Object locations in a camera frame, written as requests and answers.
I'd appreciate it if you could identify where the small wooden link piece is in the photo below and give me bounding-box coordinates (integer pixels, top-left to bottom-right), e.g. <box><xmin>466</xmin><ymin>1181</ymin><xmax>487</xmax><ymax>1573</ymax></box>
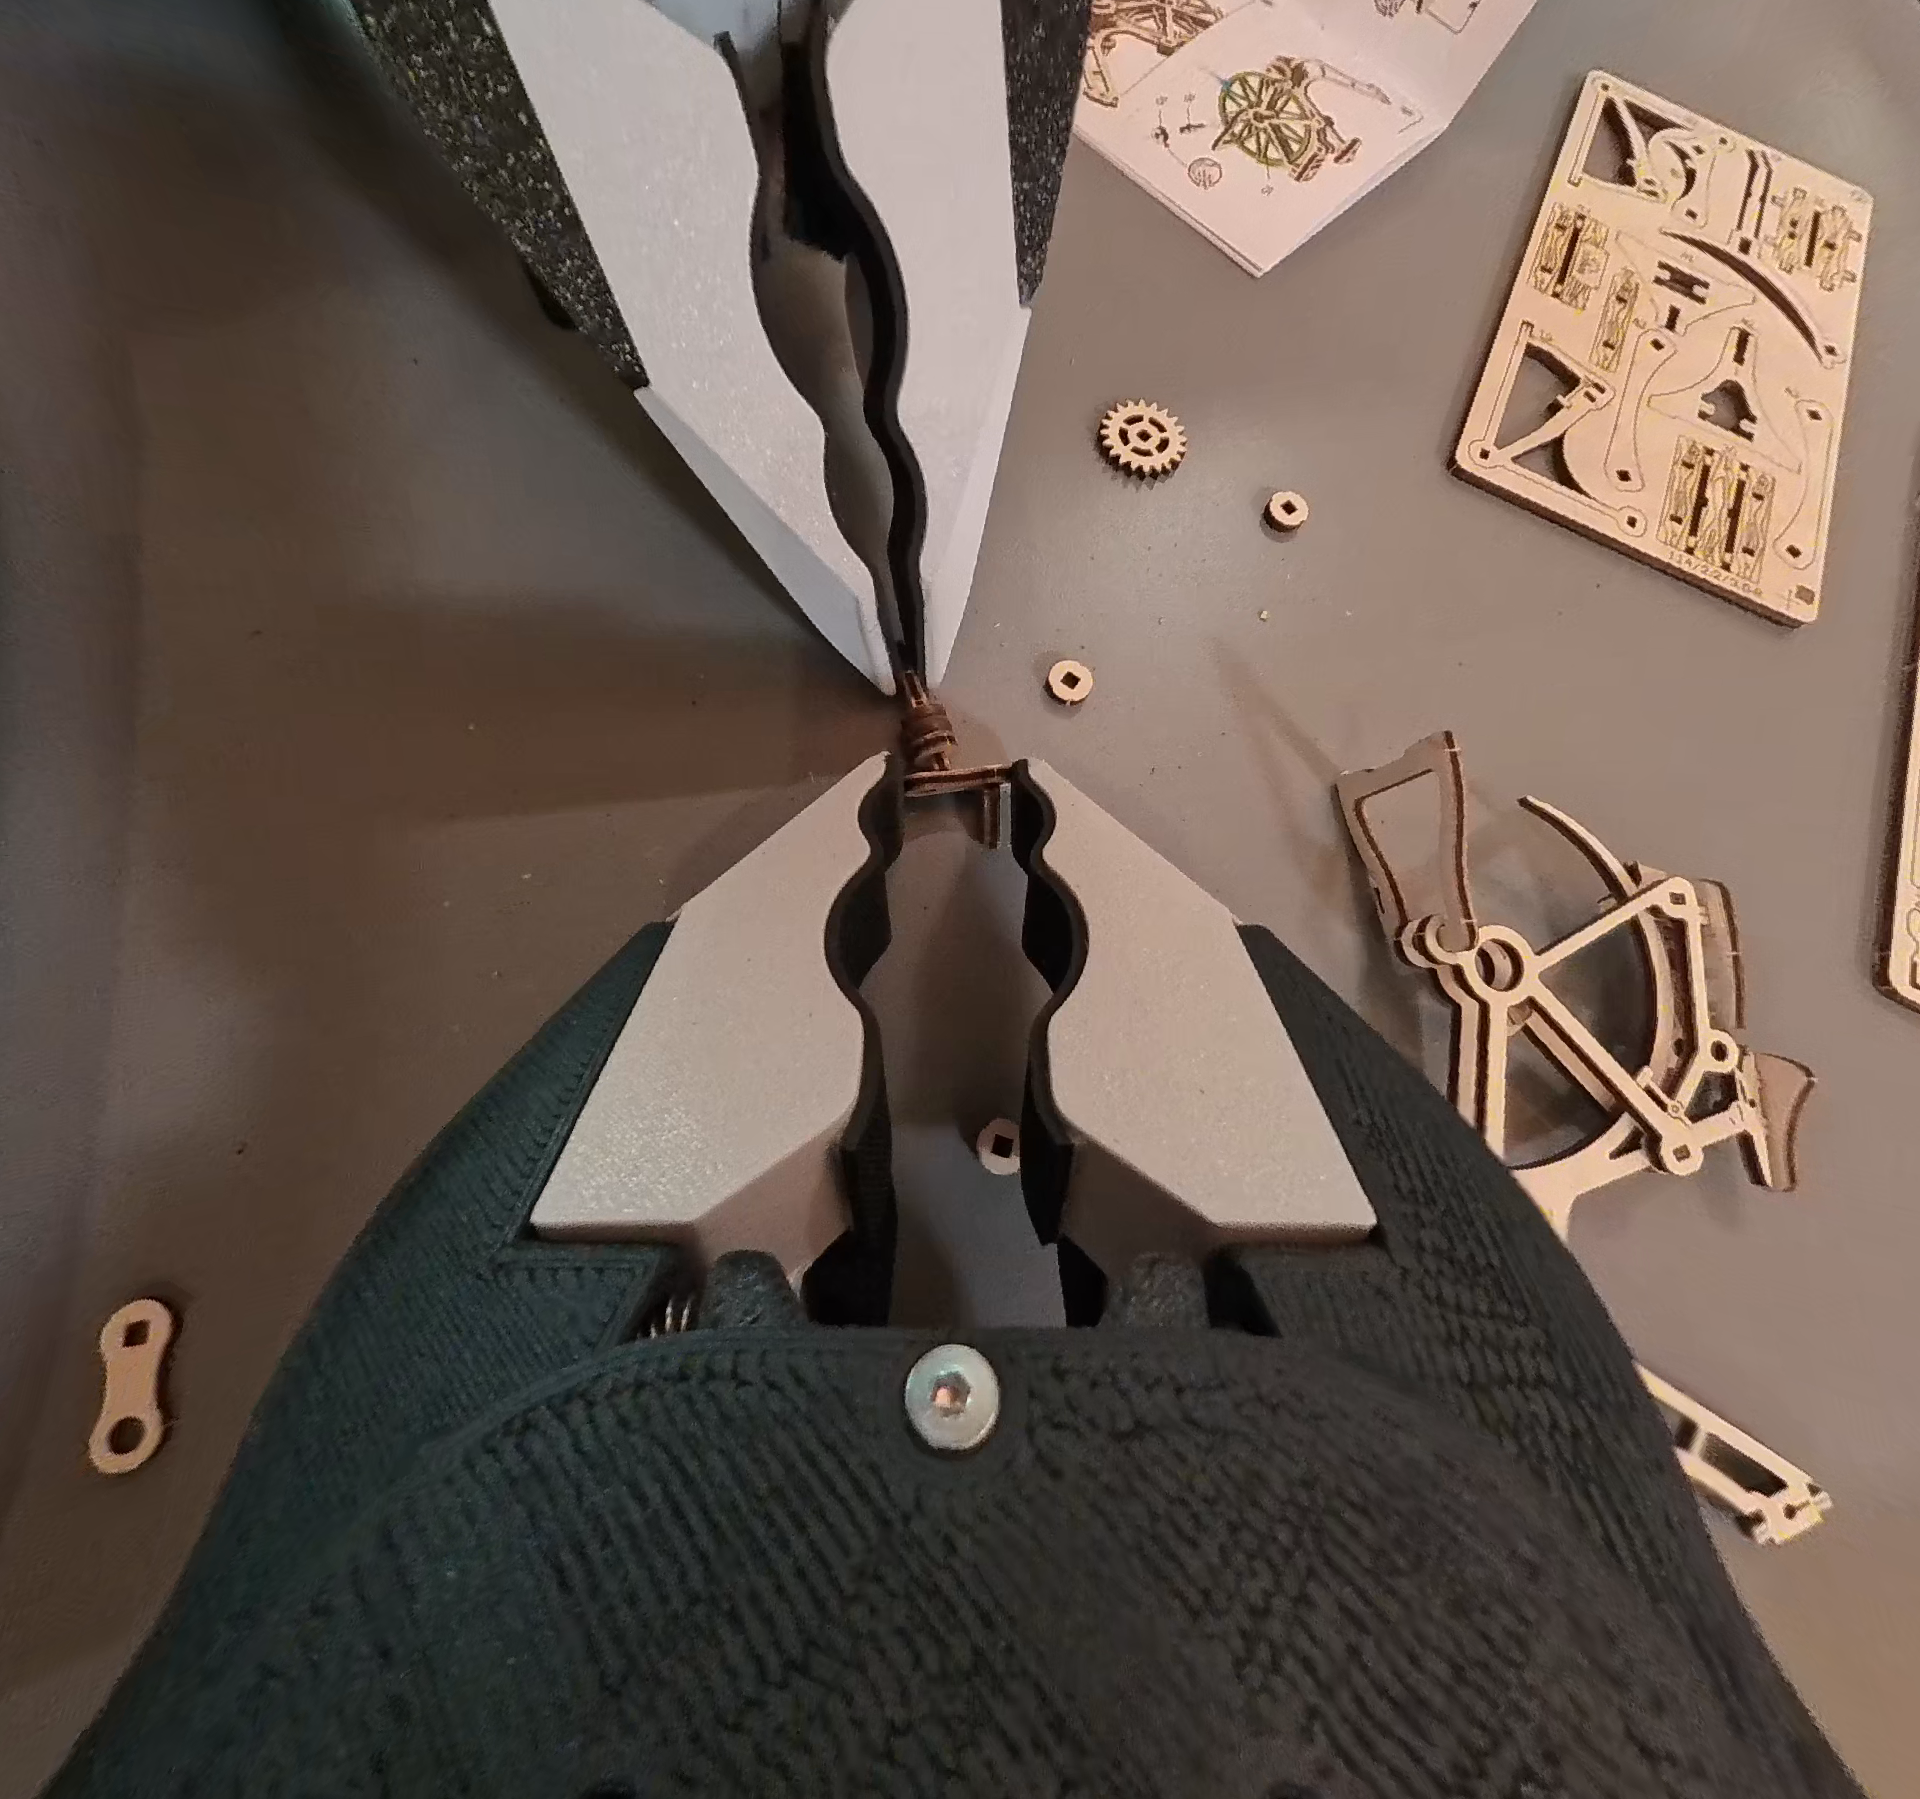
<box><xmin>88</xmin><ymin>1296</ymin><xmax>179</xmax><ymax>1475</ymax></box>

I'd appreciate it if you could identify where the printed instruction booklet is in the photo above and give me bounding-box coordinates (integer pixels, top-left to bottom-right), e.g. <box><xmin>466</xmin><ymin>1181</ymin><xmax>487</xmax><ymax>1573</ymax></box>
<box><xmin>1073</xmin><ymin>0</ymin><xmax>1629</xmax><ymax>278</ymax></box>

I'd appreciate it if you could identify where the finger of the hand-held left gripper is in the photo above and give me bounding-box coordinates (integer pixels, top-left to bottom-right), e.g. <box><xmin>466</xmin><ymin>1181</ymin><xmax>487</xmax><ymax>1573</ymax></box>
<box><xmin>487</xmin><ymin>0</ymin><xmax>907</xmax><ymax>699</ymax></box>
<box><xmin>811</xmin><ymin>0</ymin><xmax>1041</xmax><ymax>699</ymax></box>

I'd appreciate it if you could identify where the large wooden parts sheet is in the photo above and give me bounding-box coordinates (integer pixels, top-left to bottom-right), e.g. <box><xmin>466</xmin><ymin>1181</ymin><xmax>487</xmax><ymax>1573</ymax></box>
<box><xmin>1446</xmin><ymin>68</ymin><xmax>1876</xmax><ymax>626</ymax></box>

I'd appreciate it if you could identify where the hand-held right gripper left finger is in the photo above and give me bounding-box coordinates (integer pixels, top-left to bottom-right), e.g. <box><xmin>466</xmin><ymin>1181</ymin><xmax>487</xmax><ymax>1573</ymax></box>
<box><xmin>530</xmin><ymin>753</ymin><xmax>909</xmax><ymax>1267</ymax></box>

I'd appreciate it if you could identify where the partly assembled wooden model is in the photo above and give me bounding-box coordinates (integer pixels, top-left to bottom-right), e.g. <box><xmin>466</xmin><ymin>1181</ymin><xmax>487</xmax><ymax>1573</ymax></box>
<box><xmin>1335</xmin><ymin>732</ymin><xmax>1821</xmax><ymax>1239</ymax></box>

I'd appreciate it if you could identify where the small wooden gear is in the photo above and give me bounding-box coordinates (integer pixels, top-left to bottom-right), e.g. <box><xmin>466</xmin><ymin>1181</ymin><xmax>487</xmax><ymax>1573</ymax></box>
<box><xmin>1096</xmin><ymin>400</ymin><xmax>1191</xmax><ymax>489</ymax></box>

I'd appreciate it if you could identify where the slotted wooden frame piece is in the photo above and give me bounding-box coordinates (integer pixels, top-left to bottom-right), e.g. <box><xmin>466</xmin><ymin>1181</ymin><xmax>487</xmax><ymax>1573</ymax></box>
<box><xmin>1631</xmin><ymin>1365</ymin><xmax>1836</xmax><ymax>1551</ymax></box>

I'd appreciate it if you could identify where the small wooden part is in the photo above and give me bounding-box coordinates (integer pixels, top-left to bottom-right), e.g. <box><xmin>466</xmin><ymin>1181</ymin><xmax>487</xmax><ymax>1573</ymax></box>
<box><xmin>905</xmin><ymin>760</ymin><xmax>1011</xmax><ymax>847</ymax></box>

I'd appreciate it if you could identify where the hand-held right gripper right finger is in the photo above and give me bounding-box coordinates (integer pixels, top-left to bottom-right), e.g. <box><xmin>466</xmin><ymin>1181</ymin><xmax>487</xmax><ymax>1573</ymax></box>
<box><xmin>1007</xmin><ymin>758</ymin><xmax>1387</xmax><ymax>1267</ymax></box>

